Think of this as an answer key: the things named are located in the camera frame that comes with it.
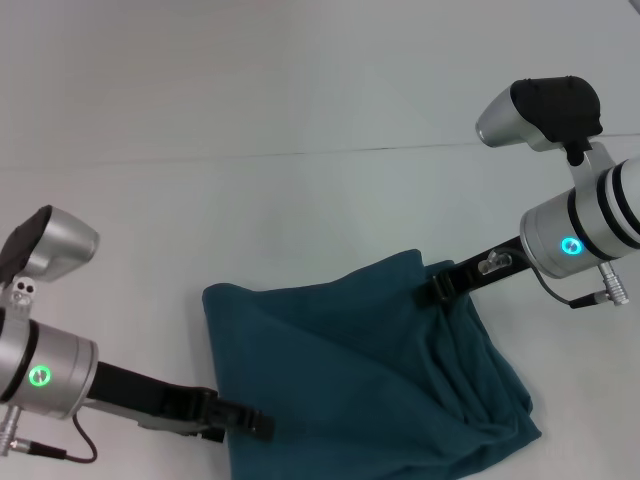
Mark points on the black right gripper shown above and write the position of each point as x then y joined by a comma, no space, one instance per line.
482,270

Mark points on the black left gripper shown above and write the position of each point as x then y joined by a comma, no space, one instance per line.
150,397

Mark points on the blue shirt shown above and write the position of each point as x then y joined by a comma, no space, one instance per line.
360,375

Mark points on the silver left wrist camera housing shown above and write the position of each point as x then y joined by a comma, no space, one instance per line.
45,247

